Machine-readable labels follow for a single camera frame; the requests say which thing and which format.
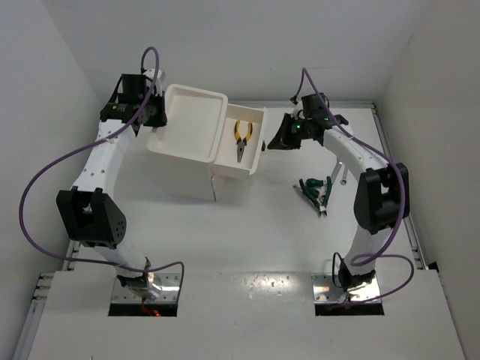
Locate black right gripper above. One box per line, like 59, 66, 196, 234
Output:
268, 113, 312, 151

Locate yellow handled pliers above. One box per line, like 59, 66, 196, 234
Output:
234, 120, 253, 163

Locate white drawer cabinet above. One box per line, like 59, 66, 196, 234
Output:
146, 84, 228, 202

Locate white top drawer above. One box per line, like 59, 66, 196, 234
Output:
213, 104, 267, 180

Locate green handled cutting pliers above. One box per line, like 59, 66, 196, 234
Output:
304, 176, 333, 217

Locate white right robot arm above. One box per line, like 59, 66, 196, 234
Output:
267, 94, 410, 290

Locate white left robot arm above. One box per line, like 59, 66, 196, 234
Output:
56, 69, 167, 302

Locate silver ratchet wrench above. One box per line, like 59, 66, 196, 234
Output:
330, 160, 343, 184

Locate small silver wrench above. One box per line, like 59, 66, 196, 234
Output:
340, 167, 348, 185

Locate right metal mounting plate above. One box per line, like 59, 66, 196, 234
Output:
311, 273, 381, 305

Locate metal mounting plate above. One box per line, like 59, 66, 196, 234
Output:
311, 273, 381, 305
111, 273, 180, 305

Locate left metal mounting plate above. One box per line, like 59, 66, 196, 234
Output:
111, 273, 180, 305

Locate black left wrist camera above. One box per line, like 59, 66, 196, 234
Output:
118, 74, 149, 104

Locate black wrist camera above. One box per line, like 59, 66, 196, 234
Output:
301, 92, 329, 119
118, 74, 149, 104

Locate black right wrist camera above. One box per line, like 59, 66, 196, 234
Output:
301, 92, 329, 119

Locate green handled screwdriver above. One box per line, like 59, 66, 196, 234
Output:
293, 178, 320, 209

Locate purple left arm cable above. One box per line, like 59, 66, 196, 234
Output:
18, 46, 185, 297

